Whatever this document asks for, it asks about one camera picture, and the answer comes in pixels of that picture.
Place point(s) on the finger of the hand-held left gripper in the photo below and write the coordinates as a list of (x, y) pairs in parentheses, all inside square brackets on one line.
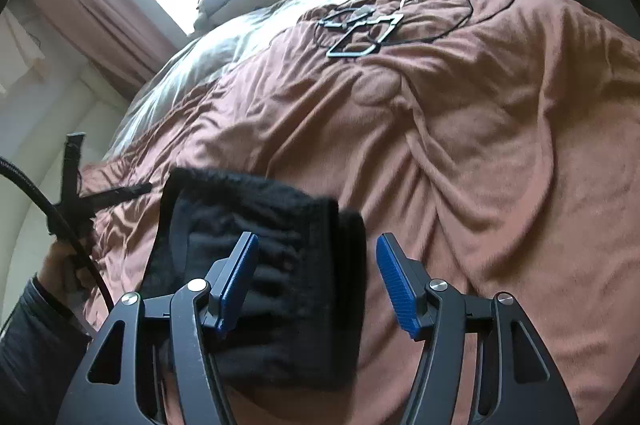
[(125, 193), (74, 155)]

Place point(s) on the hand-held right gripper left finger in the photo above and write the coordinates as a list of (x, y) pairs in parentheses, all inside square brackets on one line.
[(240, 285)]

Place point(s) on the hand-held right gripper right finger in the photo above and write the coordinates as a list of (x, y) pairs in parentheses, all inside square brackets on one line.
[(395, 280)]

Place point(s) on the black pants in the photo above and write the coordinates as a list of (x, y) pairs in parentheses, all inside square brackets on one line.
[(300, 255)]

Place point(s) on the person's left forearm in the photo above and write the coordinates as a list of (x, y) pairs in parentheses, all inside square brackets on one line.
[(35, 355)]

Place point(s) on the person's left hand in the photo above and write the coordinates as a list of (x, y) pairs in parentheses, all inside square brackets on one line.
[(57, 267)]

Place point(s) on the white padded headboard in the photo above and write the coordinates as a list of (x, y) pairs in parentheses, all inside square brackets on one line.
[(40, 130)]

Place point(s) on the brown blanket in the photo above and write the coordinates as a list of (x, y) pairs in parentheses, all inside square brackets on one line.
[(450, 155)]

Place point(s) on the pink brown curtain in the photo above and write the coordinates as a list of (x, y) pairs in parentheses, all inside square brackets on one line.
[(100, 5)]

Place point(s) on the pale grey duvet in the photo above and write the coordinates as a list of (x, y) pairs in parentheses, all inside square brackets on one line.
[(225, 40)]

